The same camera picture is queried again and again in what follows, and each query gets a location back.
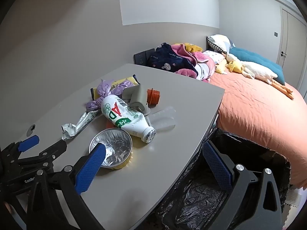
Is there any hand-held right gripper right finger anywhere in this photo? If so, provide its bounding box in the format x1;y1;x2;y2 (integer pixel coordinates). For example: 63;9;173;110
202;140;285;230

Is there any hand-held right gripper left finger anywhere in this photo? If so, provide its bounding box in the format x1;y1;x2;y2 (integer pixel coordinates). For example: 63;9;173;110
25;143;106;230

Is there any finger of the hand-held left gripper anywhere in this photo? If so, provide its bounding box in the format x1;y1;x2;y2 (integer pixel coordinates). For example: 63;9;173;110
31;139;68;167
10;135;40;154

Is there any foil bowl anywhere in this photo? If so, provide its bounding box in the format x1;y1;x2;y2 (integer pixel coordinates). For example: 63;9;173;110
89;128;133;170

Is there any bin with black bag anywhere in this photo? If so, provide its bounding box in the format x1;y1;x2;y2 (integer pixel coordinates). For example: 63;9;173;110
153;127;292;230

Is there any silver foil wrapper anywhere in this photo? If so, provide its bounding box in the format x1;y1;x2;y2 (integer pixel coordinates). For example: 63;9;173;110
61;110;103;141

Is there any white bottle with green label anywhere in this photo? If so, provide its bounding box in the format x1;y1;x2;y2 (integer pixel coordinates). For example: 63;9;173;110
101;94;157;144

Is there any purple plastic bag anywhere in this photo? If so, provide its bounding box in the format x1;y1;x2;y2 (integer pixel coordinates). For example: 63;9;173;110
85;79;142;113

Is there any grey threaded pipe fitting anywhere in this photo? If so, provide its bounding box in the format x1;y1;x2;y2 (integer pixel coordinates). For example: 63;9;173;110
131;102;151;115

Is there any orange plastic plug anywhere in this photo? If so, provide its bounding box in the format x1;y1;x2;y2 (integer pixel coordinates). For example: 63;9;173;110
147;89;162;106

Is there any yellow snack packet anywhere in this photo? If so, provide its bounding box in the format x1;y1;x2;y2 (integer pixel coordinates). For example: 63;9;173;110
91;75;141;100

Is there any bed with orange sheet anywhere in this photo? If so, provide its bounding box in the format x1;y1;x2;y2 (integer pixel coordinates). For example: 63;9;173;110
206;60;307;190

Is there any foam puzzle floor mat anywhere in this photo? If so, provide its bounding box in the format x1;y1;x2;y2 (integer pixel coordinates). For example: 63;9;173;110
283;187;301;221

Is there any yellow dotted pillow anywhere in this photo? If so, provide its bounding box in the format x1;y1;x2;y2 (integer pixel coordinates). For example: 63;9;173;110
215;59;228;75

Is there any yellow duck plush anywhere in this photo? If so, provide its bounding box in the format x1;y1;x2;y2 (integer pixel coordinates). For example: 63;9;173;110
227;61;244;73

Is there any white goose plush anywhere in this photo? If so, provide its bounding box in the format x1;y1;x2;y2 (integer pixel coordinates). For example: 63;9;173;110
222;52;294;100

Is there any white dotted pillow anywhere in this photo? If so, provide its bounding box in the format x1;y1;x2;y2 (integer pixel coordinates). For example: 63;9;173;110
203;50;227;64

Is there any pink fleece garment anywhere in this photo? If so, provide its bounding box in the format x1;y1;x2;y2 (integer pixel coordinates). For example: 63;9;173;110
174;44;209;65

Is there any teal cushion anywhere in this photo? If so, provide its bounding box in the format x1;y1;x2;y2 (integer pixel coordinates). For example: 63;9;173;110
229;47;286;85

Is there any navy printed garment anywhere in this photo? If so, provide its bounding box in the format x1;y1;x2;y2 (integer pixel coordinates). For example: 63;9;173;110
147;43;199;76

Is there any yellow garment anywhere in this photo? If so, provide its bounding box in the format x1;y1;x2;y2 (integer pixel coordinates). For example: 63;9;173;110
174;43;203;53

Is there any checkered patchwork pillow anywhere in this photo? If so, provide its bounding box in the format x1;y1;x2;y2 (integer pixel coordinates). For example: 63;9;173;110
207;34;234;53

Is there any grey door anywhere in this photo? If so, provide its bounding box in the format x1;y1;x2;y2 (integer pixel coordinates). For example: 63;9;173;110
276;7;307;65

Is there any black wall socket panel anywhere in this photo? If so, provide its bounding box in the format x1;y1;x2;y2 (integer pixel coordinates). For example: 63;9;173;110
134;48;155;66

